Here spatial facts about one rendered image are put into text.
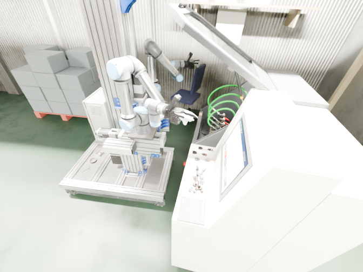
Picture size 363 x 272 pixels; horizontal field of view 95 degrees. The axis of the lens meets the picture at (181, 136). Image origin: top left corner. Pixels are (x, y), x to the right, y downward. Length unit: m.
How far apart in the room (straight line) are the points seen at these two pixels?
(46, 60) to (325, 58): 4.78
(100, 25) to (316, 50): 3.53
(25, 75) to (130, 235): 3.19
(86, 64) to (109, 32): 2.29
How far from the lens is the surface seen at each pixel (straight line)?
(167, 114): 1.06
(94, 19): 1.53
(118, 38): 1.46
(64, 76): 3.56
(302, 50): 3.98
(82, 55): 3.73
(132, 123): 1.35
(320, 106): 1.42
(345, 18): 4.15
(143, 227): 2.16
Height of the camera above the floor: 1.97
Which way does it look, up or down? 39 degrees down
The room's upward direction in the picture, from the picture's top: 3 degrees clockwise
